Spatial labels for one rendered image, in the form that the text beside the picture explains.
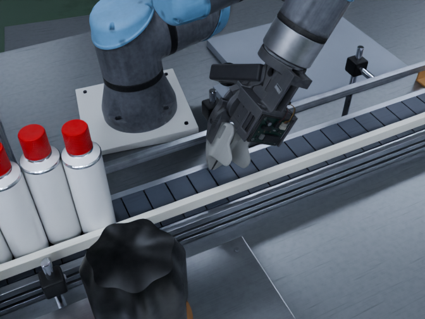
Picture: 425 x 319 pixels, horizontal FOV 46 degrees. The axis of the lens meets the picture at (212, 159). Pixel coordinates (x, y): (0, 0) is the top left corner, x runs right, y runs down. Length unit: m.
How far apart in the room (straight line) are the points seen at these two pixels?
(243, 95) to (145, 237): 0.36
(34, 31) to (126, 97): 0.49
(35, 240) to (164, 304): 0.38
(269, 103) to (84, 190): 0.27
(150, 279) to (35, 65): 0.93
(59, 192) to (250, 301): 0.29
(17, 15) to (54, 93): 2.20
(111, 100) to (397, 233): 0.56
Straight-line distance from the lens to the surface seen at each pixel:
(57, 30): 1.38
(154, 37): 0.92
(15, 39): 1.37
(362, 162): 0.93
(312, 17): 0.67
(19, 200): 0.69
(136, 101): 0.96
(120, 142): 0.98
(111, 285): 0.38
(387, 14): 1.47
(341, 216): 0.88
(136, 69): 0.92
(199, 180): 0.84
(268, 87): 0.71
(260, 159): 0.88
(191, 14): 0.65
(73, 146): 0.65
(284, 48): 0.67
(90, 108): 1.08
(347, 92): 0.93
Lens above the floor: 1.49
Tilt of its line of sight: 44 degrees down
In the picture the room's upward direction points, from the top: straight up
